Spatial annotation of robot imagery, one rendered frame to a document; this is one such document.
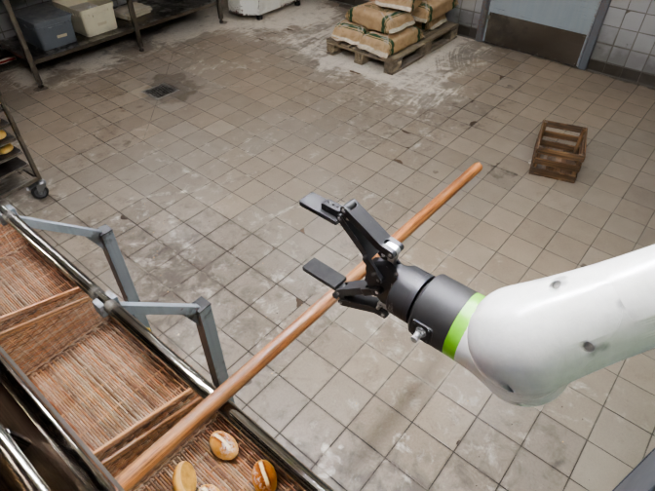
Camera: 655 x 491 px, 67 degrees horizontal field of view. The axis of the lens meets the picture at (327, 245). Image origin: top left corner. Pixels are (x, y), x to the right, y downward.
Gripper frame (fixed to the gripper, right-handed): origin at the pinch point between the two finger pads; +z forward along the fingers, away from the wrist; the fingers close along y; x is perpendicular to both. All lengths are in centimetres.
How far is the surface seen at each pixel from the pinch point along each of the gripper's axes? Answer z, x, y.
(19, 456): 1.6, -45.8, 1.7
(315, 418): 33, 35, 149
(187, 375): 15.2, -19.7, 31.4
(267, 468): 10, -9, 85
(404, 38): 209, 357, 123
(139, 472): 4.8, -36.4, 28.5
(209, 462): 26, -18, 90
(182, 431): 5.2, -27.7, 28.3
